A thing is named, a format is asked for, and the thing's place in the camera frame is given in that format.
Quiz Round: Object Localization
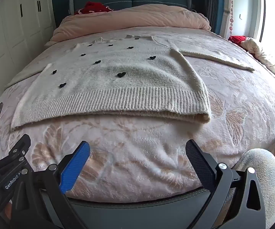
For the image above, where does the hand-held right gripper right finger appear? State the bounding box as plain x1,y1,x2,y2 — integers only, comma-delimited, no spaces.
186,139,263,229

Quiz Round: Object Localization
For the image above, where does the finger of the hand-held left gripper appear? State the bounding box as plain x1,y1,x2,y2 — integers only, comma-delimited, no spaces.
0,134,32,166

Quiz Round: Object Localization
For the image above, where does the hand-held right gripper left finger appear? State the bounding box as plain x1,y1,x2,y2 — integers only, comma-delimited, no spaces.
11,141,91,229

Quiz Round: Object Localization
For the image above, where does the cream sweater with black hearts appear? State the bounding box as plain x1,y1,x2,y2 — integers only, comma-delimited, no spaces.
5,35,255,130

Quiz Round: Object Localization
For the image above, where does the bed with floral sheet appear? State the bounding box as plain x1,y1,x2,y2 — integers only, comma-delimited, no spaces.
0,26,275,203

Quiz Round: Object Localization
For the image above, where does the person's fuzzy white clothing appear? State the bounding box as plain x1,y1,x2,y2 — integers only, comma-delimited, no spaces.
233,148,275,229

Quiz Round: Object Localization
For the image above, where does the white wardrobe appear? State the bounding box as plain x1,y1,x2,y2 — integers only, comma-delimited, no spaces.
0,0,57,96

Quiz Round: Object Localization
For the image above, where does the red and beige toy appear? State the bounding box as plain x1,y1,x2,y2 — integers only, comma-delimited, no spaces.
241,37,275,81

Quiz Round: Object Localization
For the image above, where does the small red cloth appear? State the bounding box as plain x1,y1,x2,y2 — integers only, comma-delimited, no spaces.
228,35,247,47

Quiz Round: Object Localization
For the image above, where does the red cloth with white print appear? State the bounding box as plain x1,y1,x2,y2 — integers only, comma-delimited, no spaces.
75,1,114,15

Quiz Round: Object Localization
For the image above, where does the pink duvet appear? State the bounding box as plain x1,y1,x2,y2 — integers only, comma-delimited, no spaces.
44,4,211,47

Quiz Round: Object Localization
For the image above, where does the grey curtain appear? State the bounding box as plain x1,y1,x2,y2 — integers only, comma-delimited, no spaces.
203,0,232,36

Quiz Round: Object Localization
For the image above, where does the red hanging ornament string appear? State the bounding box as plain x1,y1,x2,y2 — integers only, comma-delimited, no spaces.
229,0,235,37

